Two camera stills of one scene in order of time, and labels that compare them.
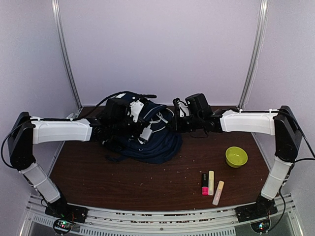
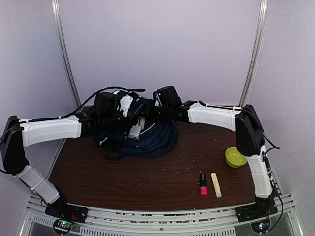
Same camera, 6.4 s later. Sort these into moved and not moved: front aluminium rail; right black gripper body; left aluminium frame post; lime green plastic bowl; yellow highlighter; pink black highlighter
Moved: yellow highlighter; right black gripper body
Not moved: front aluminium rail; pink black highlighter; left aluminium frame post; lime green plastic bowl
